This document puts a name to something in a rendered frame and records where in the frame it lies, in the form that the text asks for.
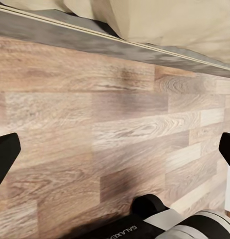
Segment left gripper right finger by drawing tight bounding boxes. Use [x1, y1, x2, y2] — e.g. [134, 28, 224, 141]
[219, 132, 230, 166]

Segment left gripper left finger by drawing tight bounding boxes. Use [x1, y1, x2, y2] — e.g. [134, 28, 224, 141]
[0, 132, 21, 184]

